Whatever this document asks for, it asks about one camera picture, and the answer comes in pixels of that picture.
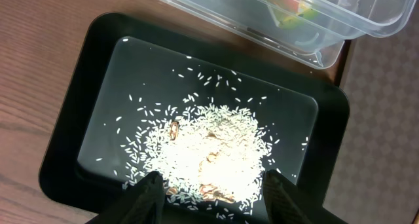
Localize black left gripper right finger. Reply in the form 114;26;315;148
261;169;348;224

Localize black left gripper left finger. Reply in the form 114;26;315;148
86;171;165;224

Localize rice and food scraps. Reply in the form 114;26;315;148
94;37;310;220

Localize green snack wrapper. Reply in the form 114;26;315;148
265;0;319;29

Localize black waste tray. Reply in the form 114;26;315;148
39;12;350;213

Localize brown serving tray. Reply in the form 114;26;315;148
324;10;418;223

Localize clear plastic bin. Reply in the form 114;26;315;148
159;0;416;69

